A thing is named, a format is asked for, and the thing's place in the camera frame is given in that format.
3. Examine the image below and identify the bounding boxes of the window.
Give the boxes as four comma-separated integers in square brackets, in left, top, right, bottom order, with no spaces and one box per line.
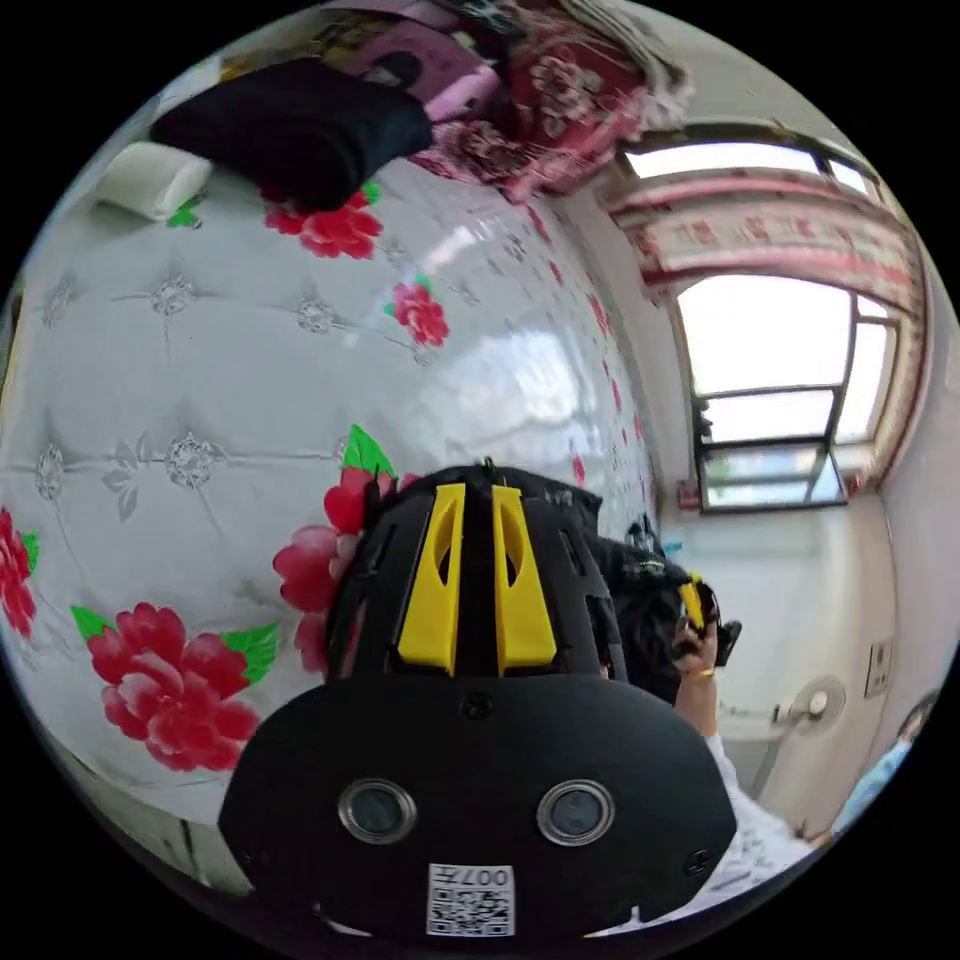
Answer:
[620,139,905,517]

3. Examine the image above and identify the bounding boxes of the white fan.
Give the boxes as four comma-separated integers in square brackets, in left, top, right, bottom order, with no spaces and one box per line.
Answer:
[772,674,849,730]

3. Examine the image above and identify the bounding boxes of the pink pillow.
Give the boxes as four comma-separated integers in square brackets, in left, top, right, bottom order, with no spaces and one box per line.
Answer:
[341,18,504,125]

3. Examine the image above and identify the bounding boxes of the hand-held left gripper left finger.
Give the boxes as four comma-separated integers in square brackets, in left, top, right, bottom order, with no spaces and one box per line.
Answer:
[396,483,467,674]

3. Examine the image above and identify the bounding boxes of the red patterned curtain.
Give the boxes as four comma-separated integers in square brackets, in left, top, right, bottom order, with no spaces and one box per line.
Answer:
[603,166,928,310]

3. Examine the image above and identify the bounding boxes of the person's right forearm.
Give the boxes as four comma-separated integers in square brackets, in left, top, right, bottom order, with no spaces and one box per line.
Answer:
[674,670,724,739]

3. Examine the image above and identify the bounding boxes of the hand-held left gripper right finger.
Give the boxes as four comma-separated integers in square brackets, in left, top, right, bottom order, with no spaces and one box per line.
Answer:
[490,484,559,675]

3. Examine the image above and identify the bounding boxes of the person's body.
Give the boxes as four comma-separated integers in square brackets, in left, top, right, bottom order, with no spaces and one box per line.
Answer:
[697,686,943,901]

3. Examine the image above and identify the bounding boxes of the red floral quilt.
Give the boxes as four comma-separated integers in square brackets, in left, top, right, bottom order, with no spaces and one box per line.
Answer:
[408,29,654,205]

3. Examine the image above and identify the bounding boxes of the pile of clothes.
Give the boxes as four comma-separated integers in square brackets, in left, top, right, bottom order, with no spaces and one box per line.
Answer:
[148,58,436,214]

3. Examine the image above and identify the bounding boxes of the person's right hand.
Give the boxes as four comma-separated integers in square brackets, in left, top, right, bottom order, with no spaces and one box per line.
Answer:
[670,619,720,681]

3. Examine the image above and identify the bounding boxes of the white folded cloth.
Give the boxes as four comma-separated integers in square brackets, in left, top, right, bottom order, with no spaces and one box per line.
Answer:
[91,140,216,223]

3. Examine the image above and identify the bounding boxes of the wall socket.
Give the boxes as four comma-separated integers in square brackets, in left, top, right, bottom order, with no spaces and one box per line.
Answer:
[863,640,894,700]

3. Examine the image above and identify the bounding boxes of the black shorts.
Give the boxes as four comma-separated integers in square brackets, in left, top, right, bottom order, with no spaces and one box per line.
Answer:
[364,458,723,708]

